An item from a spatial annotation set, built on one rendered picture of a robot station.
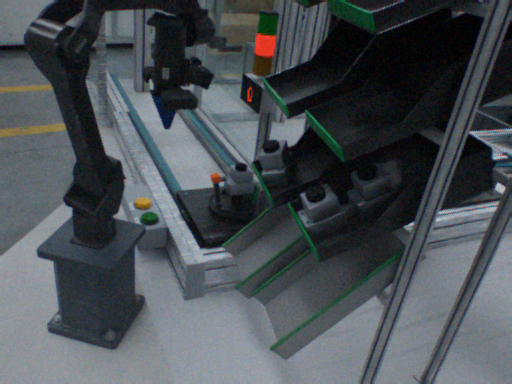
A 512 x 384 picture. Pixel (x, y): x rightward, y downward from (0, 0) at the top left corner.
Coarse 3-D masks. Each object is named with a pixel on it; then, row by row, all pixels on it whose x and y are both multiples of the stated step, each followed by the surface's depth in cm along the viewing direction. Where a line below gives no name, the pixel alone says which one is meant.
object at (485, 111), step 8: (504, 104) 285; (480, 112) 264; (488, 112) 281; (496, 112) 284; (504, 112) 287; (480, 120) 265; (488, 120) 260; (496, 120) 255; (504, 120) 291; (472, 128) 270; (480, 128) 265; (488, 128) 261; (496, 128) 256; (504, 128) 252
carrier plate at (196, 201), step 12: (180, 192) 123; (192, 192) 124; (204, 192) 124; (264, 192) 128; (192, 204) 118; (204, 204) 119; (264, 204) 123; (192, 216) 114; (204, 216) 114; (204, 228) 110; (216, 228) 111; (228, 228) 111; (240, 228) 112; (204, 240) 106; (216, 240) 106
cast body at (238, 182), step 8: (232, 168) 113; (240, 168) 112; (248, 168) 114; (232, 176) 113; (240, 176) 112; (248, 176) 113; (224, 184) 116; (232, 184) 112; (240, 184) 113; (248, 184) 114; (256, 184) 117; (232, 192) 113; (240, 192) 114; (248, 192) 115
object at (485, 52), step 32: (480, 32) 53; (480, 64) 54; (480, 96) 56; (448, 128) 59; (448, 160) 60; (416, 224) 66; (416, 256) 67; (480, 256) 78; (384, 320) 75; (448, 320) 85; (384, 352) 78; (448, 352) 88
